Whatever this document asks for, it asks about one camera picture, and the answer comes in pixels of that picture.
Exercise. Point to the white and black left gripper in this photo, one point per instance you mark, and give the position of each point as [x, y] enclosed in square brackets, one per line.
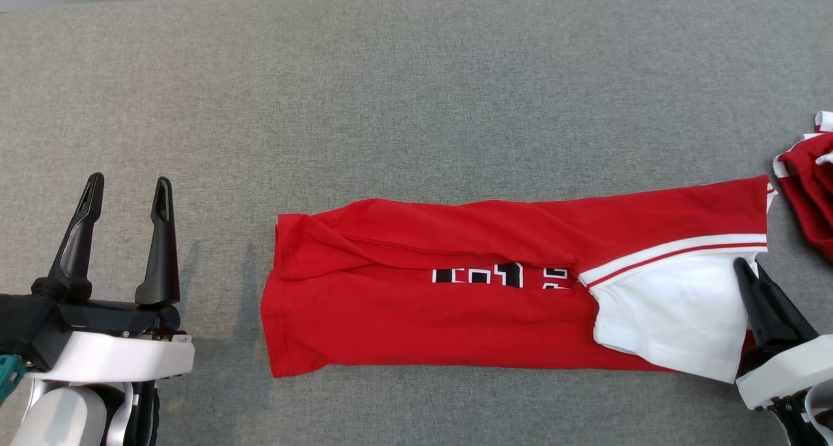
[117, 358]

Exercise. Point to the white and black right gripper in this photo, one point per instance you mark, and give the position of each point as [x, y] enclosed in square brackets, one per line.
[794, 371]

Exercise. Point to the red shorts with white trim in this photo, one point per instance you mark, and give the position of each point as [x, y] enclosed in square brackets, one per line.
[813, 198]

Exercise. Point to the red and white basketball jersey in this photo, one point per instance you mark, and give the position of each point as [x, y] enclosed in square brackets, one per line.
[423, 322]

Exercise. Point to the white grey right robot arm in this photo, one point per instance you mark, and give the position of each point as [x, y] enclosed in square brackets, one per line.
[823, 413]

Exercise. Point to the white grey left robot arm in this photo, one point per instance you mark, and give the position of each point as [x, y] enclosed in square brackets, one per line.
[65, 417]

